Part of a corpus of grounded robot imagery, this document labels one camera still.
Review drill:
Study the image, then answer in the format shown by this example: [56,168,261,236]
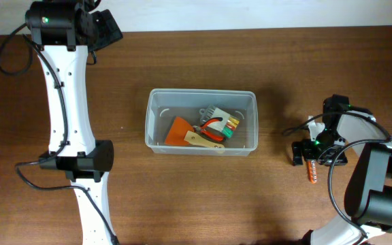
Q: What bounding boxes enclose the orange socket bit rail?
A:
[307,161,318,184]

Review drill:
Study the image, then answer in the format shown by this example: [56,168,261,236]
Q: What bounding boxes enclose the red handled pliers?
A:
[193,118,225,142]

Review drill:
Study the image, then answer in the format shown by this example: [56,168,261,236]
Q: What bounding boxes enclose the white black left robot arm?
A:
[25,1,123,244]

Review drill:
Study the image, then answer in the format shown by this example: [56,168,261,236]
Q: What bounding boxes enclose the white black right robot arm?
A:
[283,95,392,244]

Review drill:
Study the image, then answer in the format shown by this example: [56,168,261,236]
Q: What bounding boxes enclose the clear plastic container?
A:
[145,88,259,157]

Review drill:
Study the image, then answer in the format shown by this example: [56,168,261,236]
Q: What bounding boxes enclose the orange scraper wooden handle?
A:
[165,116,224,148]

